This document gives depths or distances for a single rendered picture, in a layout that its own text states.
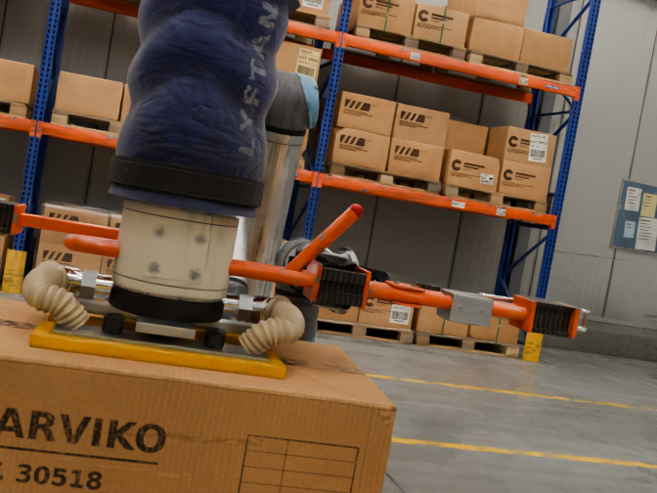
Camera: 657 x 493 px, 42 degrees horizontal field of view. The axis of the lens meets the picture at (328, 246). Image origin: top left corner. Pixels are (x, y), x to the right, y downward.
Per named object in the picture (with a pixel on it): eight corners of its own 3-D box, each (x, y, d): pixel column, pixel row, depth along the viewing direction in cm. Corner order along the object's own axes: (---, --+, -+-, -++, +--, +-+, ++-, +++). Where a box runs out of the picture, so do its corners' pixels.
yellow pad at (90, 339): (27, 347, 109) (33, 309, 109) (37, 333, 119) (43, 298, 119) (284, 381, 116) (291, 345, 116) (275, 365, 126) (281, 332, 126)
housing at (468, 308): (449, 322, 132) (454, 293, 132) (434, 314, 139) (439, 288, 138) (490, 328, 134) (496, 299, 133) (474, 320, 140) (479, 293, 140)
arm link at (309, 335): (249, 345, 166) (258, 283, 165) (306, 350, 169) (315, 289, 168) (259, 356, 157) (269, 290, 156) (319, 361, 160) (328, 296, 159)
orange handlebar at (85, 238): (-20, 243, 118) (-16, 217, 118) (16, 228, 147) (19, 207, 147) (582, 335, 137) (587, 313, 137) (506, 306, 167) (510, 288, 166)
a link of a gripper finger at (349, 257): (325, 259, 129) (310, 269, 138) (362, 265, 131) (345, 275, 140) (327, 240, 130) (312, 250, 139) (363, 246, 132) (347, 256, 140)
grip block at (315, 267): (312, 302, 126) (319, 263, 126) (301, 293, 136) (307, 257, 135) (366, 311, 128) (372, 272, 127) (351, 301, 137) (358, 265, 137)
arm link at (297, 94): (197, 350, 218) (251, 60, 195) (264, 356, 223) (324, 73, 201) (203, 380, 204) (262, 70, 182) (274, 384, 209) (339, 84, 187)
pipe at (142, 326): (33, 318, 111) (40, 275, 111) (56, 291, 135) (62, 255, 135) (287, 352, 118) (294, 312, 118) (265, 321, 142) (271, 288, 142)
